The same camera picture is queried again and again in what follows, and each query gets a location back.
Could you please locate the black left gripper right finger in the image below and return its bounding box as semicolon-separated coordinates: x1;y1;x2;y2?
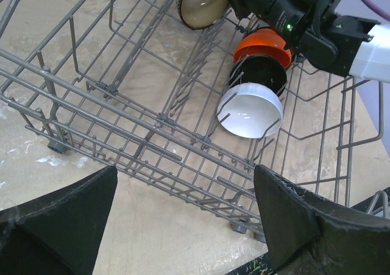
253;165;389;274

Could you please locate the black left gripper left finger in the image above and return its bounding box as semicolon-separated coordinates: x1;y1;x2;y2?
1;166;118;274

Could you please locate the orange bowl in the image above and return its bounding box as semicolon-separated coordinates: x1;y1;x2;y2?
233;27;293;68

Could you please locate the black glossy bowl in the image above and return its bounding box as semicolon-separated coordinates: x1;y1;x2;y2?
228;55;287;96

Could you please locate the brown glazed bowl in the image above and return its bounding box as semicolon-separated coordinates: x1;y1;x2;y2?
176;0;229;30

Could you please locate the white bowl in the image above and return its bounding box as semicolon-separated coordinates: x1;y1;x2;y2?
216;83;283;139

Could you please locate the grey wire dish rack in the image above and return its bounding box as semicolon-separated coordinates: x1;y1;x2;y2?
1;0;389;241

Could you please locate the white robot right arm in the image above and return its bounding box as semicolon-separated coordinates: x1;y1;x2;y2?
228;0;389;82

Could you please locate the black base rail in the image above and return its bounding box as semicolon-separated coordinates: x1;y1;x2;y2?
226;252;276;275

